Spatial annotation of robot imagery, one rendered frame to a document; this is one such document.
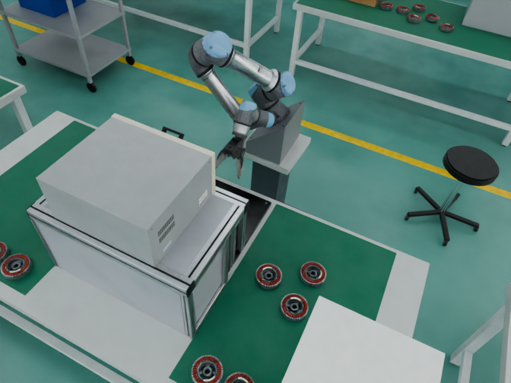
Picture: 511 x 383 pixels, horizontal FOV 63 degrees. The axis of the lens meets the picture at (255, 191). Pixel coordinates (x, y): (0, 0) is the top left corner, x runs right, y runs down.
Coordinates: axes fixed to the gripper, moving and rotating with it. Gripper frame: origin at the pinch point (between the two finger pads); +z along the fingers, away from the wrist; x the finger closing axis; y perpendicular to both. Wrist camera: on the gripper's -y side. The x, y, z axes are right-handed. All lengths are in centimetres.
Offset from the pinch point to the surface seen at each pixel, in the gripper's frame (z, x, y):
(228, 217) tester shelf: 6.8, -19.6, -42.3
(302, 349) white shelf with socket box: 23, -61, -78
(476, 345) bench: 46, -142, 42
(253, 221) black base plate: 16.9, -19.5, 1.2
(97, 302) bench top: 58, 20, -48
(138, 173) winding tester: -2, 8, -64
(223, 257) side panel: 23, -21, -40
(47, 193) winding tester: 13, 33, -73
